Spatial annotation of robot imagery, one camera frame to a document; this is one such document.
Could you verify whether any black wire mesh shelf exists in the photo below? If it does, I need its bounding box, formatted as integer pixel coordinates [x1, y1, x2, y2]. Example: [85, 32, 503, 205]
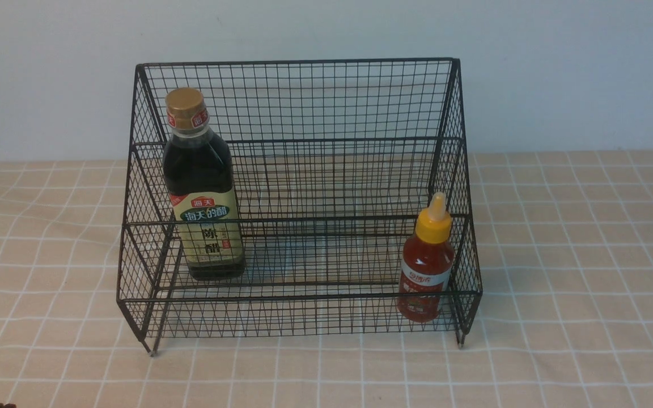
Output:
[116, 57, 483, 354]

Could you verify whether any dark vinegar bottle gold cap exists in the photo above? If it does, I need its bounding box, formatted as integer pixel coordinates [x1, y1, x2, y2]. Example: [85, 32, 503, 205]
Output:
[162, 87, 245, 281]

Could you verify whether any red sauce bottle yellow cap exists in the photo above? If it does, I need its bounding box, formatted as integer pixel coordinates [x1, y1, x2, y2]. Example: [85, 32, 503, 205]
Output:
[397, 192, 456, 324]

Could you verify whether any beige checked tablecloth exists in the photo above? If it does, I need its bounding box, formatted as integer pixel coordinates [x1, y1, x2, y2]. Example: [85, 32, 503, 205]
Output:
[0, 151, 653, 407]

